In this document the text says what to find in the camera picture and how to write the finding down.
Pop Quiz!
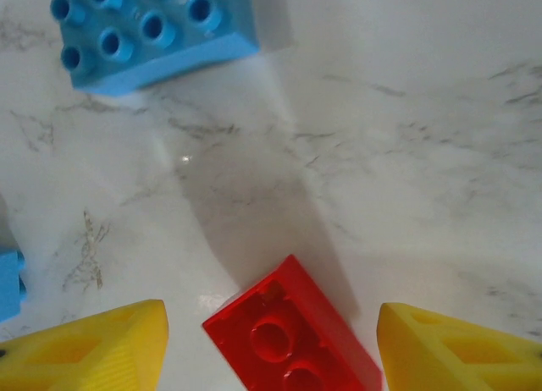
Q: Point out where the blue lego brick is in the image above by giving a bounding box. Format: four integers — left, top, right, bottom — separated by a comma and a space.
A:
0, 250, 27, 324
49, 0, 261, 97

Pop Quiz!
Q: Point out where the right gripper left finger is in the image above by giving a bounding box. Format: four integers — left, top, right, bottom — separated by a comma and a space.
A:
0, 298, 170, 391

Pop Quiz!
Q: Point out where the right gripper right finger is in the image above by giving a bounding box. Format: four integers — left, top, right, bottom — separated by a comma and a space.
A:
377, 301, 542, 391

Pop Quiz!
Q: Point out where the red lego brick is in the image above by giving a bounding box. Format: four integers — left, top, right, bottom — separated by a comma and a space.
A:
202, 254, 385, 391

